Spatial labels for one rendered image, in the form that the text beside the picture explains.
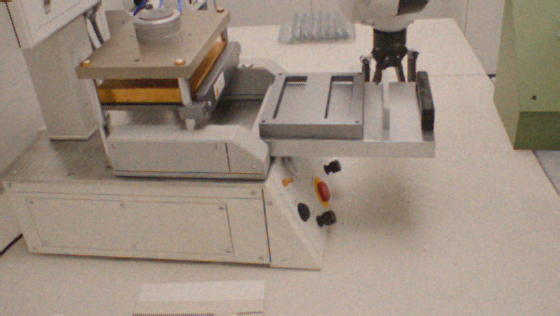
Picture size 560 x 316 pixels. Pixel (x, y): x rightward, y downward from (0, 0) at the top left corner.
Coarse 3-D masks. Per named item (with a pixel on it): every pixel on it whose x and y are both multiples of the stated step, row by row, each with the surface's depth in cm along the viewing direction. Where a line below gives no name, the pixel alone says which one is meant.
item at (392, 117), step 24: (384, 72) 98; (384, 96) 90; (408, 96) 98; (384, 120) 88; (408, 120) 91; (288, 144) 88; (312, 144) 87; (336, 144) 87; (360, 144) 86; (384, 144) 86; (408, 144) 85; (432, 144) 85
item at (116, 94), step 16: (224, 48) 102; (208, 64) 94; (112, 80) 91; (128, 80) 90; (144, 80) 90; (160, 80) 90; (176, 80) 89; (192, 80) 89; (112, 96) 89; (128, 96) 88; (144, 96) 88; (160, 96) 88; (176, 96) 87; (192, 96) 87
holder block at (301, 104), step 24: (288, 72) 105; (312, 72) 104; (336, 72) 103; (360, 72) 102; (288, 96) 99; (312, 96) 95; (336, 96) 98; (360, 96) 94; (264, 120) 89; (288, 120) 88; (312, 120) 88; (336, 120) 87; (360, 120) 87
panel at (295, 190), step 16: (304, 160) 103; (320, 160) 112; (272, 176) 88; (288, 176) 94; (304, 176) 100; (320, 176) 108; (288, 192) 91; (304, 192) 97; (320, 208) 102; (304, 224) 92; (320, 240) 96; (320, 256) 93
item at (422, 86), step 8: (424, 72) 97; (416, 80) 97; (424, 80) 94; (416, 88) 99; (424, 88) 92; (424, 96) 89; (424, 104) 87; (432, 104) 87; (424, 112) 86; (432, 112) 86; (424, 120) 87; (432, 120) 86; (424, 128) 87; (432, 128) 87
